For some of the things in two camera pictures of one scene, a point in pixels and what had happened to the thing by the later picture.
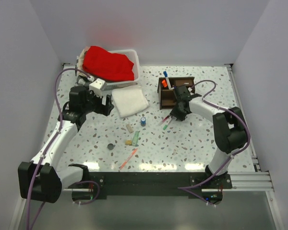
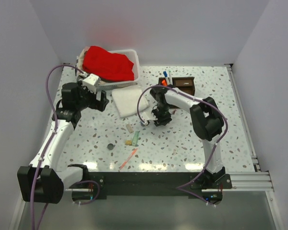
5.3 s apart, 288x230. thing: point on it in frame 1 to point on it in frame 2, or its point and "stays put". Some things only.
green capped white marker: x=165 y=125 to x=170 y=77
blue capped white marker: x=165 y=74 stays put
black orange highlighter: x=164 y=83 stays put
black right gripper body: x=177 y=113 to x=162 y=112
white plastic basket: x=133 y=55 stays put
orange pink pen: x=127 y=159 stays put
